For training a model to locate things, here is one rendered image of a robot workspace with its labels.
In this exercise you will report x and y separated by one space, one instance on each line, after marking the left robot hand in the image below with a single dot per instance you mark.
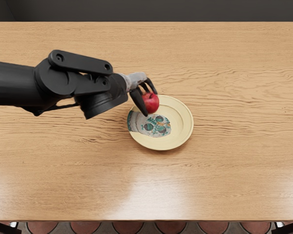
134 80

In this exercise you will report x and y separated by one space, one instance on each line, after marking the red apple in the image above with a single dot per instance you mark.
152 103

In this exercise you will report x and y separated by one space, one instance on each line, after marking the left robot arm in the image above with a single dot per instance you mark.
63 83

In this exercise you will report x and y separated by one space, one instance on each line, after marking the cream patterned plate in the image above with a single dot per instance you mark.
168 126

